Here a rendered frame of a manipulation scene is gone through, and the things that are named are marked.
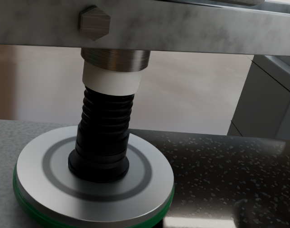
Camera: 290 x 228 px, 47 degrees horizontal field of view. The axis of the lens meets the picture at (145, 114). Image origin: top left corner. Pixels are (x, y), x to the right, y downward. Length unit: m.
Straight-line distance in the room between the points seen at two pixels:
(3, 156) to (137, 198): 0.24
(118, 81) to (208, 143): 0.37
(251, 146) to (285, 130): 0.75
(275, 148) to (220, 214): 0.29
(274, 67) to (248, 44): 1.15
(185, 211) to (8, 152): 0.29
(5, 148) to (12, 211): 0.14
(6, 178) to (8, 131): 0.13
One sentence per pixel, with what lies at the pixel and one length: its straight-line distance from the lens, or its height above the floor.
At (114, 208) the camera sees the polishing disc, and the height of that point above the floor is 0.86.
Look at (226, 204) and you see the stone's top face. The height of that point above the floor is 0.80.
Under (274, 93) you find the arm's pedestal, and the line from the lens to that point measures 1.52.
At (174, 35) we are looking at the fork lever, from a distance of 0.35.
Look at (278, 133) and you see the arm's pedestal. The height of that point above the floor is 0.56.
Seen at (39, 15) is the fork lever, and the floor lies 1.07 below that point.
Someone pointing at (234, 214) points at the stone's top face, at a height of 0.80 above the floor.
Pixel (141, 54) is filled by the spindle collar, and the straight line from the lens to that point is 0.37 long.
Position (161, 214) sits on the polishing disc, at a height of 0.85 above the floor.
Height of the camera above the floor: 1.13
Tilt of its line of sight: 26 degrees down
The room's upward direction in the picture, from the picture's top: 12 degrees clockwise
